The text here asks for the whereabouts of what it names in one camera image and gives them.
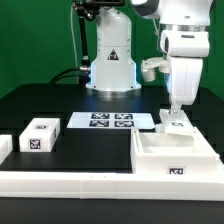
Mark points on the black camera stand pole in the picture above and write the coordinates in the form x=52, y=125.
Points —
x=87, y=10

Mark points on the white base tag plate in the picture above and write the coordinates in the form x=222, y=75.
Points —
x=107, y=120

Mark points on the white cabinet body box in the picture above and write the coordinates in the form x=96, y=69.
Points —
x=172, y=154

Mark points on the white cabinet top block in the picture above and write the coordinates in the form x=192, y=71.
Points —
x=40, y=135

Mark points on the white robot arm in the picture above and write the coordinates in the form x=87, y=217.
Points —
x=113, y=69

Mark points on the white block at left edge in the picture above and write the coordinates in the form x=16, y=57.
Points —
x=5, y=147

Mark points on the white U-shaped obstacle fence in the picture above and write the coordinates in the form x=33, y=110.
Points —
x=209, y=187

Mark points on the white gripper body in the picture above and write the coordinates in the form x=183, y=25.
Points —
x=184, y=51

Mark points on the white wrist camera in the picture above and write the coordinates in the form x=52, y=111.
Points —
x=148, y=68

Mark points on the white cabinet door panel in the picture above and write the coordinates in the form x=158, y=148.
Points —
x=173, y=123

